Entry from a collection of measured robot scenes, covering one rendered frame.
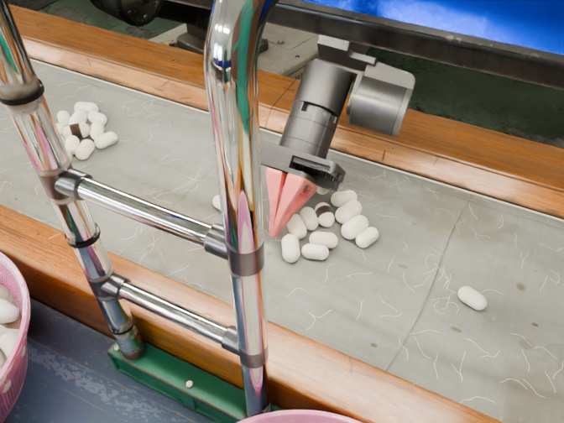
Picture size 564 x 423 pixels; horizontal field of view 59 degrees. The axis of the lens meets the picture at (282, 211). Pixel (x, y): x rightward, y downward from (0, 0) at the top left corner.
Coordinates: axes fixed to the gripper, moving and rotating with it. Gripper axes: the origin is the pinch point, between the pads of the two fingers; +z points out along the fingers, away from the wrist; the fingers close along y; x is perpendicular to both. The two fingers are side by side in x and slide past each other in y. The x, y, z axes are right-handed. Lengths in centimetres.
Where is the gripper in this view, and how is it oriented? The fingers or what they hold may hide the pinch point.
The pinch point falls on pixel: (275, 229)
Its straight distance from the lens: 58.2
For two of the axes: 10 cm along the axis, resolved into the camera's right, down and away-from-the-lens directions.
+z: -3.2, 9.5, 0.0
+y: 9.0, 3.1, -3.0
